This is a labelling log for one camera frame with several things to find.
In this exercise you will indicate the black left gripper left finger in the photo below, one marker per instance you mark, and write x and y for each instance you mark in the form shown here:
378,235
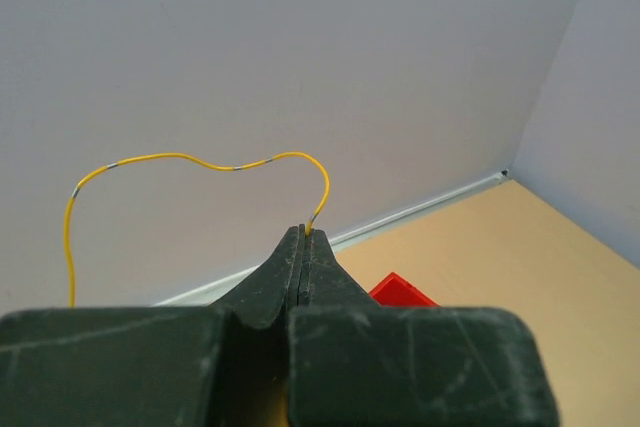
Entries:
224,364

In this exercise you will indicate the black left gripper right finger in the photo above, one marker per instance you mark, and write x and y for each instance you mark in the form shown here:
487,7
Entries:
354,362

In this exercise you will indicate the red plastic bin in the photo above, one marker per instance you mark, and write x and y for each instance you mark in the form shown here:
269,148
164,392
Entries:
395,291

